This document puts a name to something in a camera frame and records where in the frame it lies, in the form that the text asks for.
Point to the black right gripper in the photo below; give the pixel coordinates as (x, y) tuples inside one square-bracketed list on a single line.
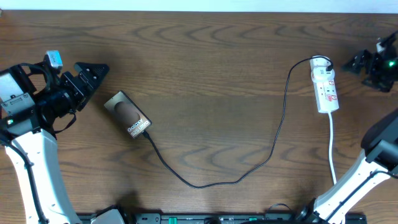
[(380, 83)]

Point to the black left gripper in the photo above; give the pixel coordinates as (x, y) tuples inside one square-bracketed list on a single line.
[(81, 91)]

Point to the Galaxy S25 Ultra smartphone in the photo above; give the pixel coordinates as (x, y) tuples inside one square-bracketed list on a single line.
[(128, 114)]

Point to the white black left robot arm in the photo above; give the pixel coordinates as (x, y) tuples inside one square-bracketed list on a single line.
[(33, 97)]

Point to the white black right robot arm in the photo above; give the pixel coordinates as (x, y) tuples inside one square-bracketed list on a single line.
[(377, 160)]

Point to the white USB charger adapter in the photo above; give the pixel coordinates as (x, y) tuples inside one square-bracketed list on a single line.
[(319, 65)]

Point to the white power strip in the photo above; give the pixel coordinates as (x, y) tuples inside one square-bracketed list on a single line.
[(325, 90)]

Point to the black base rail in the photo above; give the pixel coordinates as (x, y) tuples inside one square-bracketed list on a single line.
[(146, 218)]

